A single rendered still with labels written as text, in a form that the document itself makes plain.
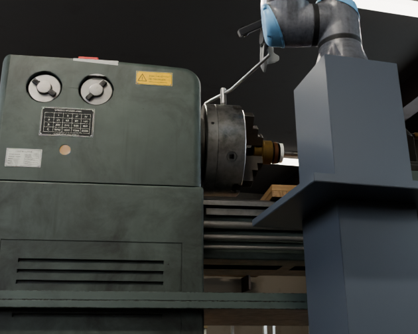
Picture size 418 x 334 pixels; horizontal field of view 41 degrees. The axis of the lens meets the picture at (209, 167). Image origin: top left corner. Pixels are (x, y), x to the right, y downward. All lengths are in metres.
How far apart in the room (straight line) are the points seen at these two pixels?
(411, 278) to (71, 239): 0.86
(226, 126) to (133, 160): 0.35
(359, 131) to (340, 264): 0.32
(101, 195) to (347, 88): 0.72
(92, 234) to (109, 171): 0.18
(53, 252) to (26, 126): 0.37
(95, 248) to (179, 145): 0.38
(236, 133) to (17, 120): 0.66
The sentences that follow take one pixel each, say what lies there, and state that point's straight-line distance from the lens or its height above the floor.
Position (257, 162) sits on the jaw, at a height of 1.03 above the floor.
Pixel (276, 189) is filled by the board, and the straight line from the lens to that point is 1.73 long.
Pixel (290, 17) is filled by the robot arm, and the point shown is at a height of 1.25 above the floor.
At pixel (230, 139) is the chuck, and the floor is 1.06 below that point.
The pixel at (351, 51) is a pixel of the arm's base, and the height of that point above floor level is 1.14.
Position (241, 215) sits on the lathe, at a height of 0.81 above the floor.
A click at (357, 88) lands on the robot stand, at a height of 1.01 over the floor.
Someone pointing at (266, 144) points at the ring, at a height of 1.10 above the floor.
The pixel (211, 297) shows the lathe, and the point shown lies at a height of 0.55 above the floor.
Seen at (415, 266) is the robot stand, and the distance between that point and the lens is 1.34.
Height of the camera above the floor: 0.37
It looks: 20 degrees up
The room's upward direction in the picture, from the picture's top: straight up
